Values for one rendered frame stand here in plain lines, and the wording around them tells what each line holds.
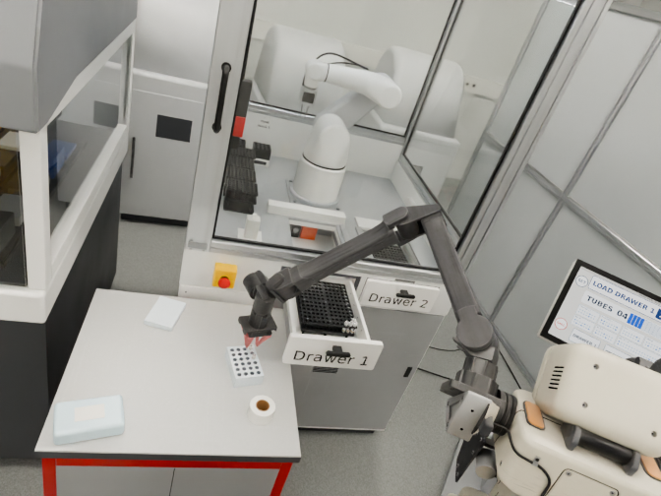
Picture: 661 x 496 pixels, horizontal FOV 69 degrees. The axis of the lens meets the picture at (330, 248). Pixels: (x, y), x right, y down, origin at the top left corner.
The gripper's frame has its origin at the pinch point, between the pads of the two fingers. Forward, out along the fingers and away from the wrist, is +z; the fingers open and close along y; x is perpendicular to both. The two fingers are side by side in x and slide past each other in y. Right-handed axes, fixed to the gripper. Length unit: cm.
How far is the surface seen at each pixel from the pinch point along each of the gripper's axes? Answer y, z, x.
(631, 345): -115, -25, 45
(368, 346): -29.3, -10.5, 16.3
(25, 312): 58, -1, -20
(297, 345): -9.0, -8.0, 9.9
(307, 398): -42, 55, -14
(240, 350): 3.2, 2.0, 0.3
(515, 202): -224, 2, -95
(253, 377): 2.7, 1.9, 10.7
